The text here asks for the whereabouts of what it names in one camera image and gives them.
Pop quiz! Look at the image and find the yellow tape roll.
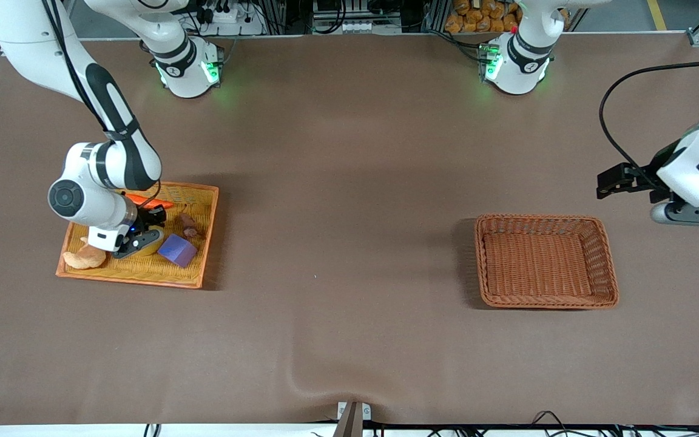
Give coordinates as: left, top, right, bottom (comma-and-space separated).
143, 228, 166, 256

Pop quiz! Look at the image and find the toy carrot with green leaves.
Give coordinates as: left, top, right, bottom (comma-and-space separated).
124, 193, 175, 211

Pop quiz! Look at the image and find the toy croissant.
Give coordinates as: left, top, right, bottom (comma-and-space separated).
62, 237, 107, 270

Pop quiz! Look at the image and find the brown toy sweet potato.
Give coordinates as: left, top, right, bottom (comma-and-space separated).
178, 211, 206, 239

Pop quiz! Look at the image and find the purple foam block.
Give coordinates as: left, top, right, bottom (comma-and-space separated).
157, 234, 198, 269

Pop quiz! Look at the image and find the yellow wicker basket orange rim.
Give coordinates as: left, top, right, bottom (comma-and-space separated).
55, 181, 220, 290

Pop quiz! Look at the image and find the brown wicker basket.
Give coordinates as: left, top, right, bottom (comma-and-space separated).
474, 213, 620, 310

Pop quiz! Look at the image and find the brown table cloth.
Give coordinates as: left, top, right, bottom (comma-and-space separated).
0, 33, 699, 425

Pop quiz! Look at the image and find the white power strip with plugs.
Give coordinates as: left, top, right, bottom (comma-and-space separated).
195, 0, 265, 36

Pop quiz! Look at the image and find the bag of orange toy breads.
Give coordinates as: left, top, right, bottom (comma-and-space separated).
445, 0, 570, 34

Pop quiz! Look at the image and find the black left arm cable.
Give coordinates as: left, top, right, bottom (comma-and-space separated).
598, 61, 699, 183

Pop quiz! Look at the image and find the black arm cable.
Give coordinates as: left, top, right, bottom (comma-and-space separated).
43, 0, 163, 210
598, 61, 699, 183

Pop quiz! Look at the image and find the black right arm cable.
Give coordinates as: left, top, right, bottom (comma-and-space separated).
43, 0, 163, 210

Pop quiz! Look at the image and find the dark stand post with bracket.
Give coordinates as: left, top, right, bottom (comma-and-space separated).
331, 401, 373, 437

